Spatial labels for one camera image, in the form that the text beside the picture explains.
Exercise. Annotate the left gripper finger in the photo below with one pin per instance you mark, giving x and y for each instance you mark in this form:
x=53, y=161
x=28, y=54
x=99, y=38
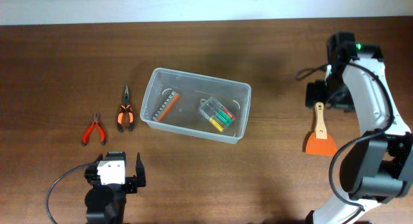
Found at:
x=140, y=172
x=99, y=158

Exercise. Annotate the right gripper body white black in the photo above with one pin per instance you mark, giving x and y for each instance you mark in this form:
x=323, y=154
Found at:
x=334, y=84

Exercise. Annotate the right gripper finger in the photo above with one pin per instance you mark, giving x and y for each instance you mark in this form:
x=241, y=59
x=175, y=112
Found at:
x=316, y=92
x=342, y=101

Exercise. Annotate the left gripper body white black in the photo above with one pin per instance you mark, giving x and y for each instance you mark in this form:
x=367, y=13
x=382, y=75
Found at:
x=130, y=186

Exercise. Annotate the orange scraper wooden handle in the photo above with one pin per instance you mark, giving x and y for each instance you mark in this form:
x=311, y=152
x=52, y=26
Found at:
x=320, y=141

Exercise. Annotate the orange black long-nose pliers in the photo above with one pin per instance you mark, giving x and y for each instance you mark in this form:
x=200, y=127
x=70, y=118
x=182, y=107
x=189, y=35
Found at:
x=126, y=108

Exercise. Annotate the orange socket bit rail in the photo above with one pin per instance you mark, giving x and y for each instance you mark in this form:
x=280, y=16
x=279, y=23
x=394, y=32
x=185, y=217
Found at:
x=166, y=106

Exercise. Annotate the clear screwdriver set case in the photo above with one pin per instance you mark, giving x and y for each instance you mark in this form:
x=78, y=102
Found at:
x=216, y=113

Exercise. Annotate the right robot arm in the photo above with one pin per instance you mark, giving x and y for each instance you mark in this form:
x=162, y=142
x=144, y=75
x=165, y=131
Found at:
x=376, y=167

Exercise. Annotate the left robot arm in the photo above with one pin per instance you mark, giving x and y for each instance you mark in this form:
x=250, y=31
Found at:
x=105, y=201

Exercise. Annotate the clear plastic container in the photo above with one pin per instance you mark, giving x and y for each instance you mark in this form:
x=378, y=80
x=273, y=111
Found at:
x=183, y=117

